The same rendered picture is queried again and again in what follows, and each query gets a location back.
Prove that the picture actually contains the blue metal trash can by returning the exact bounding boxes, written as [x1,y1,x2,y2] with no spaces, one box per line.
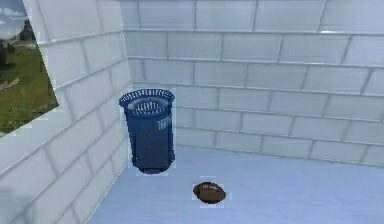
[118,88,177,175]

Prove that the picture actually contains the brown football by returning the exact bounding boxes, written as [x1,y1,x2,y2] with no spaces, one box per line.
[192,181,227,205]

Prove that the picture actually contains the window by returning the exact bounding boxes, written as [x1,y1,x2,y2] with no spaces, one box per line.
[0,0,60,138]

